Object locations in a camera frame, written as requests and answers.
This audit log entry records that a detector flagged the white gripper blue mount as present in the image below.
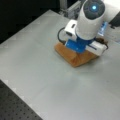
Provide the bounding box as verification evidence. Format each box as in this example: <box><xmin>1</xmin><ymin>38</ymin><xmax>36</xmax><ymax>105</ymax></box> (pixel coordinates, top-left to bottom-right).
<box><xmin>64</xmin><ymin>20</ymin><xmax>107</xmax><ymax>56</ymax></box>

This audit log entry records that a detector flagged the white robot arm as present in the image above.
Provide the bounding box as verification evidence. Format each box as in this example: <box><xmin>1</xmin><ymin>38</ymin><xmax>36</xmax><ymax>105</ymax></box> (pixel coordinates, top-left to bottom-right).
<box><xmin>64</xmin><ymin>0</ymin><xmax>107</xmax><ymax>56</ymax></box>

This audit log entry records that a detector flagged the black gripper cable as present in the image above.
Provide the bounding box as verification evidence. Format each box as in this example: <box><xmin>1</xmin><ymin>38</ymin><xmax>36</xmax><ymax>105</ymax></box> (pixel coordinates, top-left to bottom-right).
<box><xmin>57</xmin><ymin>27</ymin><xmax>69</xmax><ymax>43</ymax></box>

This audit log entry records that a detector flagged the aluminium frame rail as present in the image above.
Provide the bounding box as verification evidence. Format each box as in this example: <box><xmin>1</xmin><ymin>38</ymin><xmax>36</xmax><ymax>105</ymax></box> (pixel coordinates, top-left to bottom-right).
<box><xmin>59</xmin><ymin>0</ymin><xmax>83</xmax><ymax>18</ymax></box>

